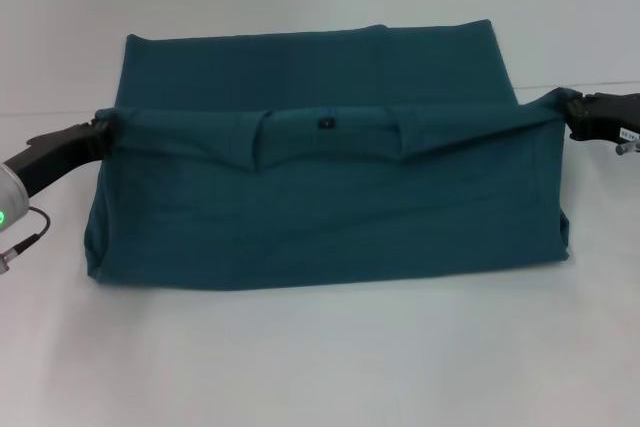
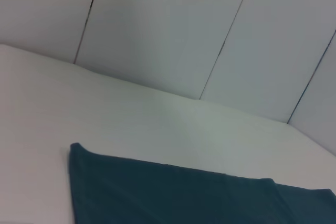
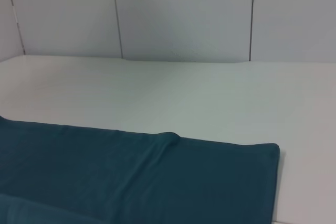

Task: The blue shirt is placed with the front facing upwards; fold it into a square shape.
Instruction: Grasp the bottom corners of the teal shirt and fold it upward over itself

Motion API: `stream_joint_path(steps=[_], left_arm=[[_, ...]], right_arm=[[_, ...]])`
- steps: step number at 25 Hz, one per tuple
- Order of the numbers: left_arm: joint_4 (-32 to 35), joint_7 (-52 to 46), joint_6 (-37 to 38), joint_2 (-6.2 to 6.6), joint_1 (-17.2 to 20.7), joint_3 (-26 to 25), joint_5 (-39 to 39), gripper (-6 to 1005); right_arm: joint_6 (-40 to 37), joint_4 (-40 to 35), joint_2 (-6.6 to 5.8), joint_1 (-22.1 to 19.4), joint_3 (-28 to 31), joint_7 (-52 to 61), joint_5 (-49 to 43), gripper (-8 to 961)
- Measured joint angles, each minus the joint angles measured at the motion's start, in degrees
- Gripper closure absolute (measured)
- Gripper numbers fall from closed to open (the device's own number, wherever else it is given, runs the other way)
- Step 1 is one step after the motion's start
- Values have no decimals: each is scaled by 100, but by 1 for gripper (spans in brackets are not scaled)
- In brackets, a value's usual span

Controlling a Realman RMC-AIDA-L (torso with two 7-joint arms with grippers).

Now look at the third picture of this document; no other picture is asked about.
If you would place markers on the teal FREE print T-shirt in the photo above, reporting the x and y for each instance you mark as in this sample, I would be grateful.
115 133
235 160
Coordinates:
131 176

